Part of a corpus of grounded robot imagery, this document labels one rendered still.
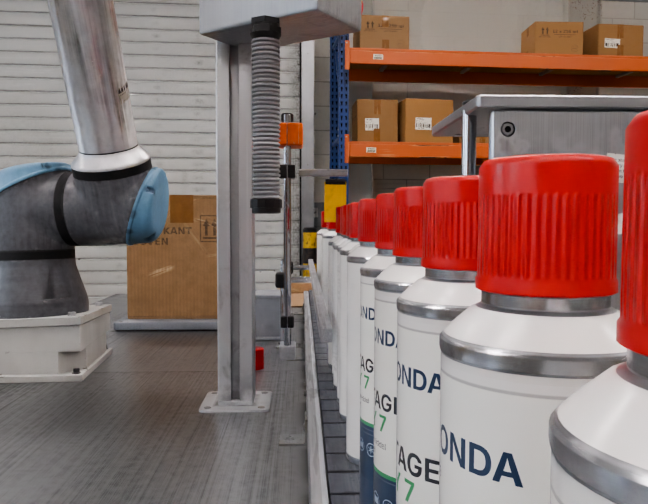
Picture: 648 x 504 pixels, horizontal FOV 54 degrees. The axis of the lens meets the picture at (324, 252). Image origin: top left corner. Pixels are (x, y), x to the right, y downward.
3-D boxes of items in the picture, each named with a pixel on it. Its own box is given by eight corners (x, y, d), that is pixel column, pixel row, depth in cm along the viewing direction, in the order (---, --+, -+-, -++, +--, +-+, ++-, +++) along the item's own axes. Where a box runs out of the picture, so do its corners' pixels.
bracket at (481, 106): (658, 108, 38) (658, 92, 38) (475, 107, 38) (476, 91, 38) (565, 137, 52) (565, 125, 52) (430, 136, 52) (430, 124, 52)
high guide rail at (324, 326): (332, 342, 63) (332, 328, 63) (320, 342, 63) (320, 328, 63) (312, 264, 170) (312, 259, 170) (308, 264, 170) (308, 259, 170)
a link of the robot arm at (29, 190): (19, 251, 107) (16, 169, 107) (97, 248, 106) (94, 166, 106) (-25, 252, 95) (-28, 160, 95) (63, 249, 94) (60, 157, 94)
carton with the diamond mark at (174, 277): (238, 318, 140) (237, 195, 139) (127, 319, 139) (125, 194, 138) (248, 301, 170) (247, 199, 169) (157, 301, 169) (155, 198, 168)
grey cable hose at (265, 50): (281, 213, 69) (281, 15, 68) (249, 213, 69) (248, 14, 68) (282, 213, 72) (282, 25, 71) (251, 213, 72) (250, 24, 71)
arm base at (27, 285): (68, 316, 94) (65, 249, 93) (-37, 320, 93) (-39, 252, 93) (101, 306, 109) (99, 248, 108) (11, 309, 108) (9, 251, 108)
